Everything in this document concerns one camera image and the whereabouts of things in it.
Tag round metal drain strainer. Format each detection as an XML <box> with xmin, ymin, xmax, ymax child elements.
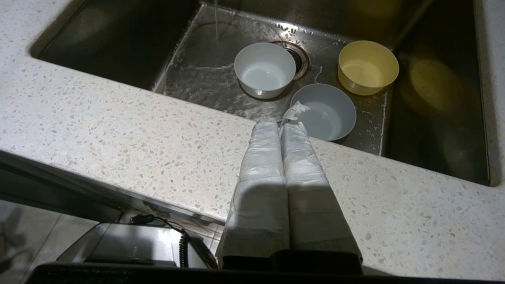
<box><xmin>272</xmin><ymin>41</ymin><xmax>310</xmax><ymax>81</ymax></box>

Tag grey bowl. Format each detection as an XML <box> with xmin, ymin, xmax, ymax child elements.
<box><xmin>290</xmin><ymin>83</ymin><xmax>357</xmax><ymax>142</ymax></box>

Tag stainless steel sink basin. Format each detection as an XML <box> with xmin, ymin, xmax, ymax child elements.
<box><xmin>30</xmin><ymin>0</ymin><xmax>492</xmax><ymax>186</ymax></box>

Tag dark under-counter cabinet front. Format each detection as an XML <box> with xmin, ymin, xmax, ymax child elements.
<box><xmin>0</xmin><ymin>152</ymin><xmax>223</xmax><ymax>224</ymax></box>

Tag yellow bowl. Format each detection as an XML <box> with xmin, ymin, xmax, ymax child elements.
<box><xmin>338</xmin><ymin>40</ymin><xmax>399</xmax><ymax>96</ymax></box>

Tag running water stream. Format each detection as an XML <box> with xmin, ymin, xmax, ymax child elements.
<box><xmin>213</xmin><ymin>0</ymin><xmax>220</xmax><ymax>41</ymax></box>

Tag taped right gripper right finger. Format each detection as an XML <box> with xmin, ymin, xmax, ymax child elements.
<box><xmin>279</xmin><ymin>101</ymin><xmax>363</xmax><ymax>261</ymax></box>

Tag black coiled cable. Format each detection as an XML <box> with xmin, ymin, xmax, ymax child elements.
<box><xmin>128</xmin><ymin>214</ymin><xmax>192</xmax><ymax>269</ymax></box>

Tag white bowl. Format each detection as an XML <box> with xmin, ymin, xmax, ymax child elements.
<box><xmin>234</xmin><ymin>42</ymin><xmax>297</xmax><ymax>99</ymax></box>

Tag glossy grey robot chassis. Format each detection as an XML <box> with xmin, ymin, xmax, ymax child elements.
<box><xmin>57</xmin><ymin>223</ymin><xmax>217</xmax><ymax>269</ymax></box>

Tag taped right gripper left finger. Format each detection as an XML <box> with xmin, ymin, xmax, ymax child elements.
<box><xmin>216</xmin><ymin>118</ymin><xmax>290</xmax><ymax>269</ymax></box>

